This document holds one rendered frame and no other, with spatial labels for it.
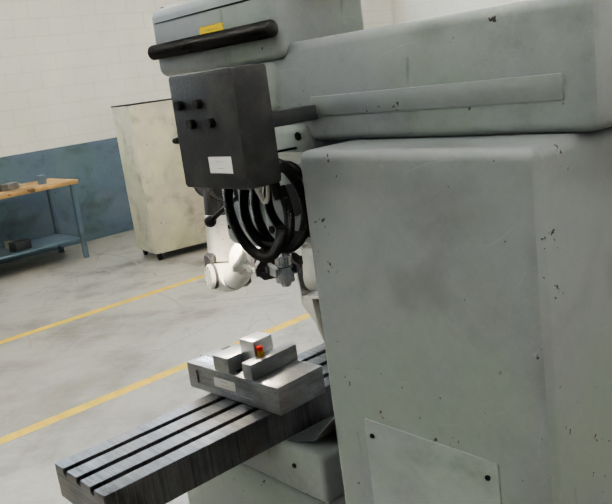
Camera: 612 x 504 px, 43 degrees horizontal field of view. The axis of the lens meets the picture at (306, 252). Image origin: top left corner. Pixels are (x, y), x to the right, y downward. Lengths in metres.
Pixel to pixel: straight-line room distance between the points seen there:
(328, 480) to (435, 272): 0.70
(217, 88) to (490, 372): 0.65
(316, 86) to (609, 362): 0.74
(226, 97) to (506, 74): 0.46
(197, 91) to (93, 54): 8.70
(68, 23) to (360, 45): 8.67
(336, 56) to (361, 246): 0.37
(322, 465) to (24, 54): 8.36
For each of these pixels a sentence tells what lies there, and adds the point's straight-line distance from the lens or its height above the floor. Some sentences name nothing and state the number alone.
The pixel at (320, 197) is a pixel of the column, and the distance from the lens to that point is 1.40.
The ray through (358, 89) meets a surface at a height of 1.66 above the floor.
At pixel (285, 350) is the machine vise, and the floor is 1.05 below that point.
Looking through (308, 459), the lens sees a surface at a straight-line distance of 1.80.
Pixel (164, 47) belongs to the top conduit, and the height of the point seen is 1.80.
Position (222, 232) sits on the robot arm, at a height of 1.26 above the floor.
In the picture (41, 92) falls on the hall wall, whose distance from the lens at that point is 9.75.
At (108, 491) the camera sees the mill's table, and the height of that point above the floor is 0.95.
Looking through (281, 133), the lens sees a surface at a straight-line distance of 1.62.
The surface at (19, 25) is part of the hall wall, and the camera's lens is 9.76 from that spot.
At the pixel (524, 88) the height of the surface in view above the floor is 1.63.
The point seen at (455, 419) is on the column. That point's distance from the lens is 1.34.
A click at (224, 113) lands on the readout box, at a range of 1.34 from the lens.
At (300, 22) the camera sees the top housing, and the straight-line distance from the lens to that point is 1.62.
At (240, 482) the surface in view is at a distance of 2.11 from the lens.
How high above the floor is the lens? 1.70
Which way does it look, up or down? 13 degrees down
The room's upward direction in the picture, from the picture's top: 8 degrees counter-clockwise
